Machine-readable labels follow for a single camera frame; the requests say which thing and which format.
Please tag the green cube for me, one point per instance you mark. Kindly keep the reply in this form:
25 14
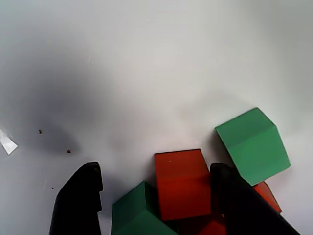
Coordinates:
254 147
137 215

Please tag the white round plate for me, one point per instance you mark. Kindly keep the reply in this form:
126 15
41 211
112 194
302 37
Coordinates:
146 61

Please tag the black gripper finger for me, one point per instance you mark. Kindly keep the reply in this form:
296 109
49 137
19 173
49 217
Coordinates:
244 210
75 208

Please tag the red cube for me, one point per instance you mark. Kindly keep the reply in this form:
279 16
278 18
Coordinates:
266 195
210 227
181 191

